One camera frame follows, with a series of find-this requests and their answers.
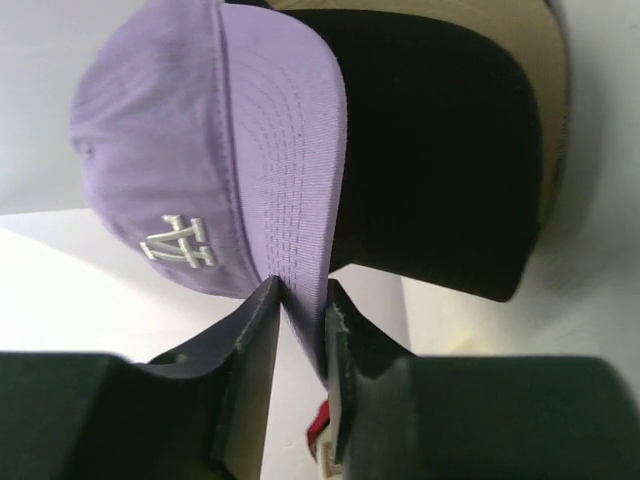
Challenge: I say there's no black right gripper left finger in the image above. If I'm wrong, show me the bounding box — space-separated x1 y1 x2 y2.
1 277 280 479

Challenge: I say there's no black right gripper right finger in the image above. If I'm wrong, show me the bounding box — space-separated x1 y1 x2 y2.
325 281 639 479

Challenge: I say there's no black baseball cap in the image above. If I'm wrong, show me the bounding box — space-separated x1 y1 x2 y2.
224 0 542 304

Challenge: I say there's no purple baseball cap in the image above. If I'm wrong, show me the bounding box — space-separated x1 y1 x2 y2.
70 1 347 379

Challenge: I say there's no beige baseball cap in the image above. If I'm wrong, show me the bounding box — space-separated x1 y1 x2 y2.
267 0 569 224

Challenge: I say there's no red baseball cap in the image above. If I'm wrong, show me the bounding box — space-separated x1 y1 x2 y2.
306 400 330 453

